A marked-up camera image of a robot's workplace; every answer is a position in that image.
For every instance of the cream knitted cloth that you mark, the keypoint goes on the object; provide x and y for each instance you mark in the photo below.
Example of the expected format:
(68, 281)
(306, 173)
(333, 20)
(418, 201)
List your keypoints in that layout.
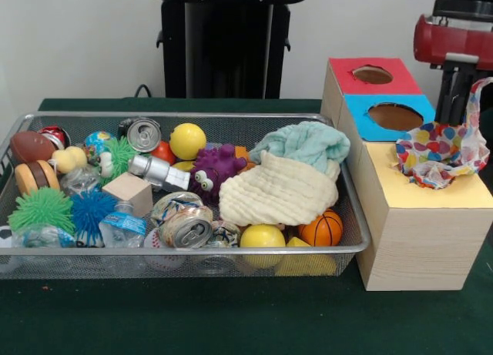
(277, 193)

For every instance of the small blue spiky puffer ball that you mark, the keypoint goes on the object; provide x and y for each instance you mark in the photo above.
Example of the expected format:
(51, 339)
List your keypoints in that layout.
(92, 214)

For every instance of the wooden box with three holes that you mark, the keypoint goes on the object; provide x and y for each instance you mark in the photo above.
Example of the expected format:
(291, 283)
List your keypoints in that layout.
(423, 247)

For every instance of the orange toy basketball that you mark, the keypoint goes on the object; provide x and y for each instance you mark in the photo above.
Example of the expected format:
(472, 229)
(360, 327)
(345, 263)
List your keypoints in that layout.
(320, 228)

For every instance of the green spiky puffer ball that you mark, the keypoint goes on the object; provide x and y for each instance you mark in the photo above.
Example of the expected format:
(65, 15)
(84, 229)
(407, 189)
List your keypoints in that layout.
(40, 210)

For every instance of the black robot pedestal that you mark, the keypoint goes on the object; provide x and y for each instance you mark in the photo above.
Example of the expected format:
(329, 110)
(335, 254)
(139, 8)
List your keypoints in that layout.
(231, 43)

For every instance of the confetti print cloth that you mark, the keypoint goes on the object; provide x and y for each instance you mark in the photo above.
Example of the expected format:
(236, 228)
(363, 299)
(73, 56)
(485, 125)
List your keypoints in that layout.
(435, 143)

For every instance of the yellow ball with goggle face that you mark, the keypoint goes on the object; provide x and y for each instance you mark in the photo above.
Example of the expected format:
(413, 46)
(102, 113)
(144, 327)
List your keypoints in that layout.
(188, 141)

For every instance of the brown toy football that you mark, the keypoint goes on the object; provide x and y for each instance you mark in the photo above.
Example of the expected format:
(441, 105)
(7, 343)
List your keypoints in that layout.
(32, 146)

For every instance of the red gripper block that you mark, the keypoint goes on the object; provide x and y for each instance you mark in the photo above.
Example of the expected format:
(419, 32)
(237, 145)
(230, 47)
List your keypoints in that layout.
(443, 41)

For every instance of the purple spiky monster toy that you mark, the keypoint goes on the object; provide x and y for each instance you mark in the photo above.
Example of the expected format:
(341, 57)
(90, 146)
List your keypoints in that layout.
(215, 166)

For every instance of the mint green knitted cloth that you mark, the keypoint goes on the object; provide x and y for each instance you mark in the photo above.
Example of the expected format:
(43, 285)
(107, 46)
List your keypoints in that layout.
(308, 143)

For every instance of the plain yellow ball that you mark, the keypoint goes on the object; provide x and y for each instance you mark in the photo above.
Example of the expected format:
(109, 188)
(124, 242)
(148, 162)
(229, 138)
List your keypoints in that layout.
(263, 237)

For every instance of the silver drink can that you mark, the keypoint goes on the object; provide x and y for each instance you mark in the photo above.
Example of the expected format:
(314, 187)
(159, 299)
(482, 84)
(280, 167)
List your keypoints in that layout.
(185, 226)

